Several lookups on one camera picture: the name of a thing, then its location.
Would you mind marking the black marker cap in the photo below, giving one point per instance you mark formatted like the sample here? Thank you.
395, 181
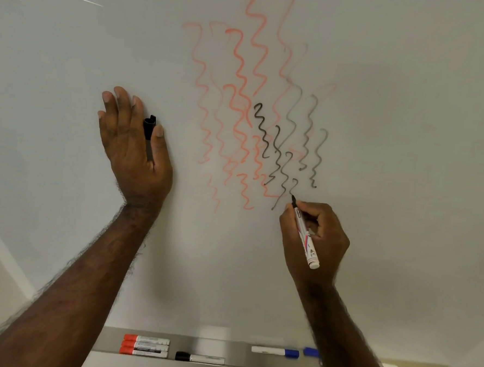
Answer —
149, 126

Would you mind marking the person's left forearm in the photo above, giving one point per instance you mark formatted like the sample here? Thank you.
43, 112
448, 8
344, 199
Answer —
67, 301

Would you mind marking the red whiteboard marker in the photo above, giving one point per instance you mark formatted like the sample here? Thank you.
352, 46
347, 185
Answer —
131, 338
128, 344
126, 350

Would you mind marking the metal marker tray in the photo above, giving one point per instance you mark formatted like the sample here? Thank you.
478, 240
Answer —
235, 353

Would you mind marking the person's right hand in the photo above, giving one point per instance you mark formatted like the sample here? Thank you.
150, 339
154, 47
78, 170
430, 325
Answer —
330, 248

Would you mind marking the white whiteboard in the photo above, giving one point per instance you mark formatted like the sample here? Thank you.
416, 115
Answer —
413, 118

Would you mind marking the person's right forearm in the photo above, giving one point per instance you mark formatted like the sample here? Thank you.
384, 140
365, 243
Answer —
342, 343

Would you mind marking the black whiteboard marker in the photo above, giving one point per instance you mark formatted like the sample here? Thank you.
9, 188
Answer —
308, 247
182, 356

